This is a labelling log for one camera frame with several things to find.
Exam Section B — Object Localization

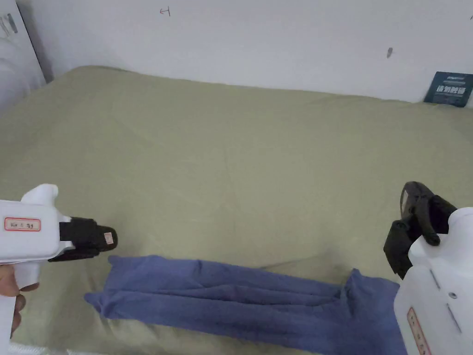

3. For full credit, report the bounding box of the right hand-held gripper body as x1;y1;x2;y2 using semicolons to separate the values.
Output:
393;207;473;355

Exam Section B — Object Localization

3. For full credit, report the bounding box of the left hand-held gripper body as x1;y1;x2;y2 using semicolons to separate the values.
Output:
0;184;73;355

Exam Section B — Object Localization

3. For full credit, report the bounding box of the blue garment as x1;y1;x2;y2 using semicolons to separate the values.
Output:
84;255;409;355

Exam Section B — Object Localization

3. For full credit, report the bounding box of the person's left hand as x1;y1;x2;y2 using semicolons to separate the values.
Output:
0;264;40;338

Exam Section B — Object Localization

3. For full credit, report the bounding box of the dark blue printed card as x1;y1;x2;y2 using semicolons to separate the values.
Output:
423;71;473;109

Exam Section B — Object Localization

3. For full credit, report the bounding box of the bed with pale green sheet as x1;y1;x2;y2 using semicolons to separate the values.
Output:
0;65;473;355

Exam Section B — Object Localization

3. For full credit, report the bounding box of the white appliance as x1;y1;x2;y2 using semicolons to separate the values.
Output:
0;0;56;109

